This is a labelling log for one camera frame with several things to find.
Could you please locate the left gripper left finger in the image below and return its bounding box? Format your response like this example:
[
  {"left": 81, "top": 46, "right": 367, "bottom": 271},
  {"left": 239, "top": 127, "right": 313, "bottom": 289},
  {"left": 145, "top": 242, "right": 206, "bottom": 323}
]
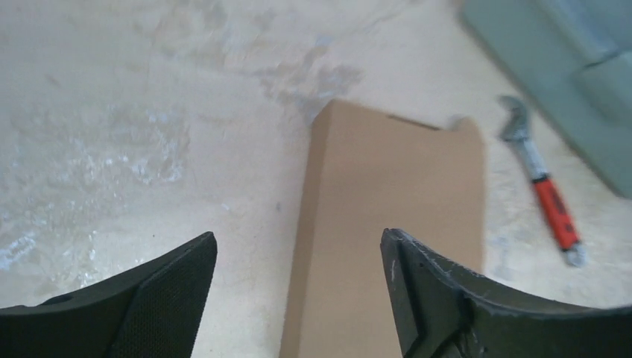
[{"left": 1, "top": 232, "right": 218, "bottom": 357}]

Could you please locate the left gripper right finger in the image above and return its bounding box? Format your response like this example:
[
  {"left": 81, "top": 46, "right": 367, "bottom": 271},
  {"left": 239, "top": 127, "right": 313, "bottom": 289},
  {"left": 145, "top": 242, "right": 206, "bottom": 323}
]
[{"left": 380, "top": 229, "right": 631, "bottom": 357}]

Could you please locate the brown cardboard box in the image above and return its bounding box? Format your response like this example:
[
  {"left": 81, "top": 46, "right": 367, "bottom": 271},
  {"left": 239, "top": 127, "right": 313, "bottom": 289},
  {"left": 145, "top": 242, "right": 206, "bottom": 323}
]
[{"left": 279, "top": 100, "right": 486, "bottom": 357}]

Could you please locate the translucent green plastic toolbox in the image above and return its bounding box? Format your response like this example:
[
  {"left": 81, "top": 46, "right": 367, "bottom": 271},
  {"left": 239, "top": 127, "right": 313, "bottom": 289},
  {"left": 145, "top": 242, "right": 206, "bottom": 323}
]
[{"left": 461, "top": 1, "right": 631, "bottom": 198}]

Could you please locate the red handled adjustable wrench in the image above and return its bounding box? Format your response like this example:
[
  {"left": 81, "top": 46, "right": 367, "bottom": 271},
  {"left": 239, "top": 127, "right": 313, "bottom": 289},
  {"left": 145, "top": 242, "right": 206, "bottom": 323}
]
[{"left": 499, "top": 95, "right": 587, "bottom": 267}]

